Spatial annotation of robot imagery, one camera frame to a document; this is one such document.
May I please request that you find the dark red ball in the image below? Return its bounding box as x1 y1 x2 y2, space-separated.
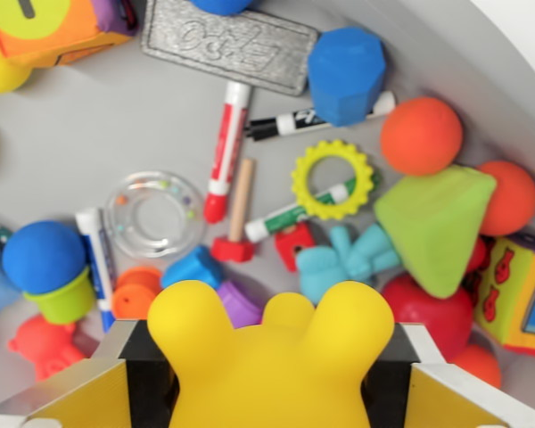
465 235 490 273

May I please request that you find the green soft triangular block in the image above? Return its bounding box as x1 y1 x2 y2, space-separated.
373 164 498 300

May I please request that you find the silver foam block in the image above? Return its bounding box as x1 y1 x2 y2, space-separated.
140 0 320 97

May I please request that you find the purple stacking cup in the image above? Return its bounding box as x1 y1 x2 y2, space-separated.
216 280 264 330

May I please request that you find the clear rattle ring with beads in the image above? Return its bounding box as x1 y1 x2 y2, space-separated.
104 170 206 259

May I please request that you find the blue foam faceted block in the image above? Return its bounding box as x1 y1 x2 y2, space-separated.
306 26 388 128

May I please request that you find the yellow-green bumpy teether ring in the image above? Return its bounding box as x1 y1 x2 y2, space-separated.
291 138 375 222

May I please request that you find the small red cube with hole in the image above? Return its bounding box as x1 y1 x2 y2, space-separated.
274 221 317 273

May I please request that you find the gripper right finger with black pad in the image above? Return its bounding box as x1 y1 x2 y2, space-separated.
360 323 535 428

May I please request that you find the coral rubber bear toy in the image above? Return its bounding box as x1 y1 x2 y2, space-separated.
7 314 93 383

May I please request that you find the blue stacking cup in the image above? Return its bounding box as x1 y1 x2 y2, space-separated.
160 244 226 291

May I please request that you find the fabric cube with ABC print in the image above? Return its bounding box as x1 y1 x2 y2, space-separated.
472 234 535 356

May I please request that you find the blue dry erase marker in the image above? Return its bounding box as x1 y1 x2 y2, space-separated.
74 207 117 334

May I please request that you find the red toy apple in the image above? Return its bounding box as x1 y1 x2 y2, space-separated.
381 274 475 362

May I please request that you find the green dry erase marker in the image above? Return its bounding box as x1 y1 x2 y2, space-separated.
243 173 383 244

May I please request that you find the orange fabric cube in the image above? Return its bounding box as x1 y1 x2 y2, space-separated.
0 0 139 68

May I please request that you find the orange stacking cup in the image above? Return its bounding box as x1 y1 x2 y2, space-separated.
114 266 164 321

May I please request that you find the red dry erase marker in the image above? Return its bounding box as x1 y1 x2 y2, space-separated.
203 81 253 225

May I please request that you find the blue foam ball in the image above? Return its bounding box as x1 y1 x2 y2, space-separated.
189 0 255 17
1 220 88 296

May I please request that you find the lime green stacking cup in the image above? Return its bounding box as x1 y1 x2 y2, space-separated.
22 266 97 325

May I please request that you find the white plastic bin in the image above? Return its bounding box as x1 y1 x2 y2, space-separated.
0 0 535 428

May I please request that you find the yellow knobby rubber toy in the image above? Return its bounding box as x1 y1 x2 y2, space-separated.
146 279 396 428

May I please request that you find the yellow ball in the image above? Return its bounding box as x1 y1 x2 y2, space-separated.
0 17 32 95

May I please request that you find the black dry erase marker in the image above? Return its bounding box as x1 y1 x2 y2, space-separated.
243 91 397 142

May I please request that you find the light blue rubber figure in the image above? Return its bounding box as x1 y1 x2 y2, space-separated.
293 222 402 307

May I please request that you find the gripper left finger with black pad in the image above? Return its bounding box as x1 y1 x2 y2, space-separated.
0 318 182 428

